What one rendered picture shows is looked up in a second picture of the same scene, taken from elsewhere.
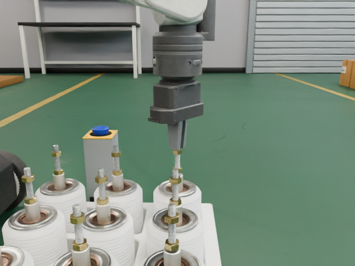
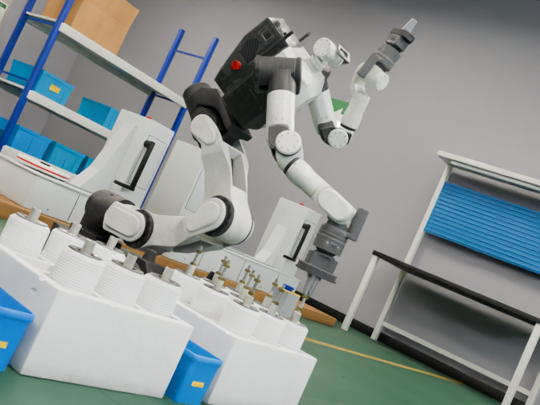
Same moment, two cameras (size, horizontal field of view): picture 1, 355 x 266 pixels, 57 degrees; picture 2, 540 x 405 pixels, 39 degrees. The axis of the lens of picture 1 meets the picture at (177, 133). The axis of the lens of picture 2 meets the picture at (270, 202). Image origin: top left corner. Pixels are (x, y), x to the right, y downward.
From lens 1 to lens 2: 1.72 m
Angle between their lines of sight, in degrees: 42
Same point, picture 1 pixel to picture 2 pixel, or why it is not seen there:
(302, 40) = not seen: outside the picture
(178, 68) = (321, 242)
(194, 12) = (338, 216)
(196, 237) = (271, 320)
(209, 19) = (354, 227)
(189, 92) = (325, 261)
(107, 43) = (494, 338)
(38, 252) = not seen: hidden behind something
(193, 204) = (292, 328)
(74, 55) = (433, 333)
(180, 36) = (329, 227)
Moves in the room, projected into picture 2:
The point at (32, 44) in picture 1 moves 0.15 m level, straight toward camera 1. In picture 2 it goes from (382, 290) to (381, 289)
